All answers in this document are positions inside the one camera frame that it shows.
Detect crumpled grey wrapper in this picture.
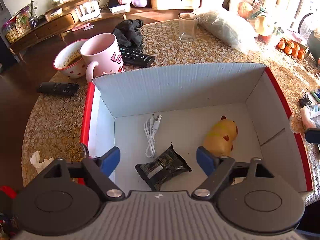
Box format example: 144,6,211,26
299,93,312,108

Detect black remote at table edge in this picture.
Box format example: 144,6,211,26
37,82,79,96

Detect black snack packet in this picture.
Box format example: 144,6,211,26
135,144,192,191

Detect crumpled white tissue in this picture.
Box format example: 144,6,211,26
29,151,54,174

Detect white red-rimmed dotted bowl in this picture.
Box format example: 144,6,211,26
53,39,87,79

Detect white router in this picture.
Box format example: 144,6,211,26
75,1,101,22

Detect yellow plush toy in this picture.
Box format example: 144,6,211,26
202,115,238,157

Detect black cloth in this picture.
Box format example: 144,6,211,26
112,19,144,52

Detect white usb cable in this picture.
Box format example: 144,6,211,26
143,114,163,159

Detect pink love mug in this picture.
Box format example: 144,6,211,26
80,33,124,83

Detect clear plastic bag grey contents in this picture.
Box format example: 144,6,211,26
193,7,258,54

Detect wooden tv cabinet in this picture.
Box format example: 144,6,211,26
8,0,203,61

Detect clear glass cup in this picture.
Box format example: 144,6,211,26
178,12,199,42

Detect black remote near mug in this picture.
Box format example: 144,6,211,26
120,48,155,68

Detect clear fruit bowl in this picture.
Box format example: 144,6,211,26
236,0,284,46

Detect red white cardboard box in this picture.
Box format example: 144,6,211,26
80,63,313,192

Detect jar of snacks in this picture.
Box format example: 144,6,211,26
2,18,20,44

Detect pile of oranges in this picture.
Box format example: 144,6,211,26
276,38,306,60

